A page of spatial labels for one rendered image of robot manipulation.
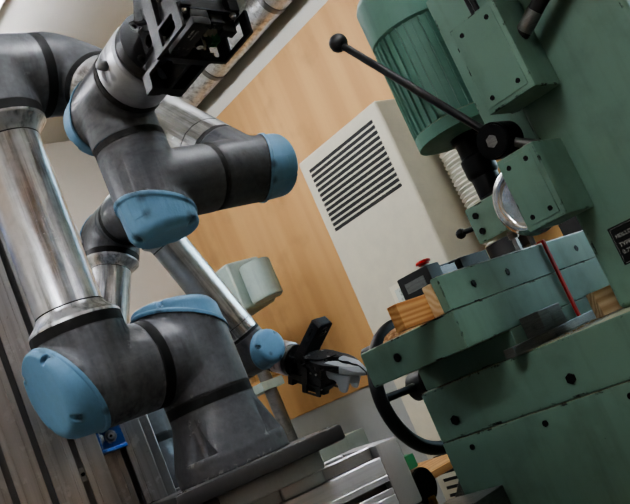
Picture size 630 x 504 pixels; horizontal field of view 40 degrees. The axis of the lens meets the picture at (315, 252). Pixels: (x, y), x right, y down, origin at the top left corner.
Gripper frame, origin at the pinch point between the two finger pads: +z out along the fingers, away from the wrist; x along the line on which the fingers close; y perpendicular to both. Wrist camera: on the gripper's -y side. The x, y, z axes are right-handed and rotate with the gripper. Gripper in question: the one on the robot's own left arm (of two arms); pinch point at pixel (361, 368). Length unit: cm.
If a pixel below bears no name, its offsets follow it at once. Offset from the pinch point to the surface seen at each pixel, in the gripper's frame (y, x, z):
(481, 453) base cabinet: 2.9, 13.8, 37.1
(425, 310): -23.2, 24.7, 34.1
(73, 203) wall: 1, -112, -293
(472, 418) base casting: -2.7, 13.8, 35.3
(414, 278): -20.7, 0.4, 13.9
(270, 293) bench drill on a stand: 30, -115, -149
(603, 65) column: -58, 3, 51
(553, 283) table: -22.0, -6.0, 38.8
